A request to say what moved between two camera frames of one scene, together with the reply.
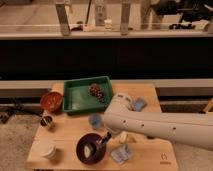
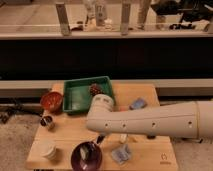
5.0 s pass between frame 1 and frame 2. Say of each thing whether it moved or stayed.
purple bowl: moved
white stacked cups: stayed
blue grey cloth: stayed
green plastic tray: stayed
